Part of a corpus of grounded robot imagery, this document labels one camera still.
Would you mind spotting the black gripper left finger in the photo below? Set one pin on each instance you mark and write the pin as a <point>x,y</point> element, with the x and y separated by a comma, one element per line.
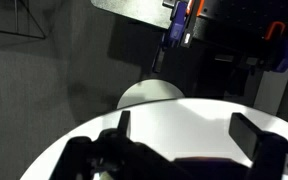
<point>124,122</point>

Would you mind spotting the black tripod stand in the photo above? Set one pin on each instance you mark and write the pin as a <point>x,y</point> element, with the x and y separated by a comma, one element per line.
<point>30,26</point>

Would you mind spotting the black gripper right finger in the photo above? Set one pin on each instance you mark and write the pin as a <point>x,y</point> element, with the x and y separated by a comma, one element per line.
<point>244,136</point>

